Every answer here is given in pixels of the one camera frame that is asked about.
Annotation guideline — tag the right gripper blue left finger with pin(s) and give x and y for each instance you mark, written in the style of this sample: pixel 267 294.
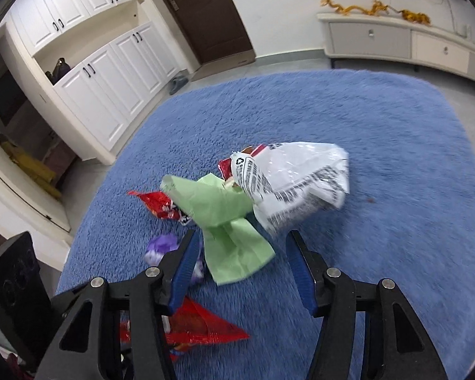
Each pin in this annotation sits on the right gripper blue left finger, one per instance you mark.
pixel 180 267

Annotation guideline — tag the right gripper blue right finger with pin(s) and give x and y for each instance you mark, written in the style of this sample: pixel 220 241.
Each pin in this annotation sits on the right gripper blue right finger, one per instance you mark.
pixel 299 258

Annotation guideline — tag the white printed plastic bag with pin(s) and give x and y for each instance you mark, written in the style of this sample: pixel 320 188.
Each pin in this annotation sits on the white printed plastic bag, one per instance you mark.
pixel 289 181

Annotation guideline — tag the pink snack wrapper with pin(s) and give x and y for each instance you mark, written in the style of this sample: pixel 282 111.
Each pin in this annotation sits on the pink snack wrapper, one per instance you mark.
pixel 224 166

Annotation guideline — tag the red colourful snack wrapper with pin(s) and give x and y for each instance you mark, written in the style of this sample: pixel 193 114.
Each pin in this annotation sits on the red colourful snack wrapper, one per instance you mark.
pixel 193 325

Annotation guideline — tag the green paper wrapper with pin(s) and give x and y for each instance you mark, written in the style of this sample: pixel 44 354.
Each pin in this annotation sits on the green paper wrapper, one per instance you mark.
pixel 233 249

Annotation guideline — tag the red white snack wrapper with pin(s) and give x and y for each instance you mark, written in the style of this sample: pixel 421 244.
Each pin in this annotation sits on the red white snack wrapper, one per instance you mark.
pixel 161 206

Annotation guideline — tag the blue shaggy rug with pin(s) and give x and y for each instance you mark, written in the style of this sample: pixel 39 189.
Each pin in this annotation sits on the blue shaggy rug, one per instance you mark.
pixel 373 169

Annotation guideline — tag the grey slippers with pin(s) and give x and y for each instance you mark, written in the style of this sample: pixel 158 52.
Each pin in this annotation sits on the grey slippers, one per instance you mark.
pixel 177 83

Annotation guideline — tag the black handbag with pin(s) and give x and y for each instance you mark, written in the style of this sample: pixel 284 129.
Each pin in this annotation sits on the black handbag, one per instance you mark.
pixel 61 69

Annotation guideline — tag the white TV console cabinet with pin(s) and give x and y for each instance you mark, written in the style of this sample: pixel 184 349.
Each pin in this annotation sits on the white TV console cabinet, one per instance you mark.
pixel 390 39

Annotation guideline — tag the white shoe cabinet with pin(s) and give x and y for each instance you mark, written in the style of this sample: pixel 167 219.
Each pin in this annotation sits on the white shoe cabinet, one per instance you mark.
pixel 123 55

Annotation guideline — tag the dark brown door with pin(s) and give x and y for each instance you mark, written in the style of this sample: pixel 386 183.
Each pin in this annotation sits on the dark brown door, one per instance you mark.
pixel 213 28

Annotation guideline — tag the golden dragon ornament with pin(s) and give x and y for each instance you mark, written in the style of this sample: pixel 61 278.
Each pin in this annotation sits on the golden dragon ornament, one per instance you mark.
pixel 378 8

